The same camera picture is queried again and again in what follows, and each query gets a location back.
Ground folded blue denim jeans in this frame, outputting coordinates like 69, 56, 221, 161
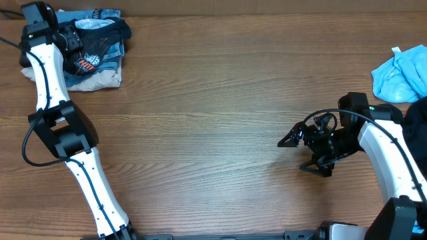
56, 9, 131, 91

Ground folded white cloth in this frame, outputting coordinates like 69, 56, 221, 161
21, 56, 123, 92

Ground plain black garment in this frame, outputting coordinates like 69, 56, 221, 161
403, 97, 427, 175

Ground light blue t-shirt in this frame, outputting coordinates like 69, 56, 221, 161
371, 45, 426, 103

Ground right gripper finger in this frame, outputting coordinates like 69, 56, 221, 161
299, 151, 354, 177
277, 121, 304, 147

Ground black orange-patterned cycling jersey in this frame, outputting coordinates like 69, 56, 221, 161
63, 17, 131, 75

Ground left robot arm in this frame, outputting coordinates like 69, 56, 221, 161
21, 1, 137, 239

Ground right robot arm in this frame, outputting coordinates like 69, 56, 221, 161
278, 92, 426, 240

